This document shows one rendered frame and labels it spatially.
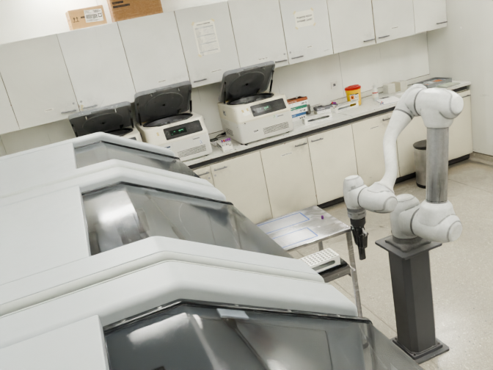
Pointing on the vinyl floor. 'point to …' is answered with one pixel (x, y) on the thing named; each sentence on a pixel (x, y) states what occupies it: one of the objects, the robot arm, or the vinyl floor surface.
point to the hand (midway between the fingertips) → (362, 252)
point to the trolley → (311, 235)
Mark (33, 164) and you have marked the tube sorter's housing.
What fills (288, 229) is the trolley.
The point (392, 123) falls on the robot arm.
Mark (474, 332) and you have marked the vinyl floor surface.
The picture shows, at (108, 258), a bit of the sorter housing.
